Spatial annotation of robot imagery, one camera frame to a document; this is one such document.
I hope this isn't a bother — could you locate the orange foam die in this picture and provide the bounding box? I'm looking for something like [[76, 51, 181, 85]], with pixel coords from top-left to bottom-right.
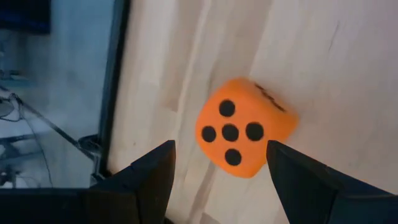
[[195, 77, 300, 179]]

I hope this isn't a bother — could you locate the black floor cable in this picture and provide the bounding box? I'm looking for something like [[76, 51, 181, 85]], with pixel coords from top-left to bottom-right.
[[0, 91, 102, 162]]

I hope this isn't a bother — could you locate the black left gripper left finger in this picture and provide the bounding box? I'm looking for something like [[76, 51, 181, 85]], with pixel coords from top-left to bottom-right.
[[90, 139, 177, 224]]

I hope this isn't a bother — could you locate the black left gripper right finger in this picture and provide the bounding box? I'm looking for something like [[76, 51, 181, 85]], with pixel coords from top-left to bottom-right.
[[266, 139, 394, 224]]

